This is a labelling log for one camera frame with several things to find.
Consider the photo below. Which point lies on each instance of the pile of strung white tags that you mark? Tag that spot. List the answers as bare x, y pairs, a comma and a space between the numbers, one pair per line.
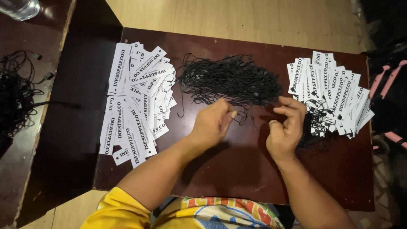
330, 92

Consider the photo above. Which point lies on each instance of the clear plastic bottle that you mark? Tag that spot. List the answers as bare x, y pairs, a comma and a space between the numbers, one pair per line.
19, 7

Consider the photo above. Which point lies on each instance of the yellow printed shirt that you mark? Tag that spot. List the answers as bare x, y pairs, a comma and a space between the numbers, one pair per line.
178, 214

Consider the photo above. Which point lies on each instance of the person's right hand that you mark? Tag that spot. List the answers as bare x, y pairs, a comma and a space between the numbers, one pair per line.
287, 133

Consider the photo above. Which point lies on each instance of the pile of plain white tags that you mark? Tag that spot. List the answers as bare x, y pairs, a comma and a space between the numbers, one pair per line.
135, 101

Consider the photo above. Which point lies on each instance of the person's left hand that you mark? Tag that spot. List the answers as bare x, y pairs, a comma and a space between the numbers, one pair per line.
208, 124

